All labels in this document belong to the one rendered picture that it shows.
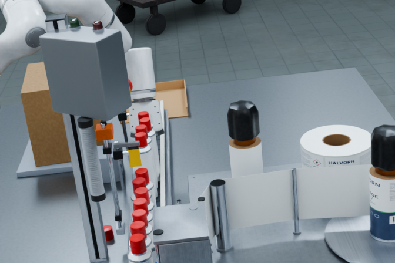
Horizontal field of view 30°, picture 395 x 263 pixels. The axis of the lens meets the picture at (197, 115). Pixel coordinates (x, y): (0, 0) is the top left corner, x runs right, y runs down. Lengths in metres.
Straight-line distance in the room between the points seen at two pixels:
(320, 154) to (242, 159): 0.21
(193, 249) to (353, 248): 0.52
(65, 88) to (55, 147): 0.81
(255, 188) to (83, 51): 0.56
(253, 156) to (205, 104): 0.94
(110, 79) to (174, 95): 1.36
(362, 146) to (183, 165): 0.66
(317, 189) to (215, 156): 0.66
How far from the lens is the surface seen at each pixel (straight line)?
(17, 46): 1.97
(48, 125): 2.48
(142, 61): 2.27
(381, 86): 5.23
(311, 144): 2.07
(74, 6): 2.03
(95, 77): 1.65
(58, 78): 1.73
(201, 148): 2.54
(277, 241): 1.92
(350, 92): 2.93
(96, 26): 1.68
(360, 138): 2.10
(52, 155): 2.53
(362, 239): 1.90
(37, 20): 1.96
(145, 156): 2.08
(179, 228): 1.50
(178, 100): 2.96
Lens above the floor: 1.93
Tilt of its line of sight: 23 degrees down
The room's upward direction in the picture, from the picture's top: 6 degrees counter-clockwise
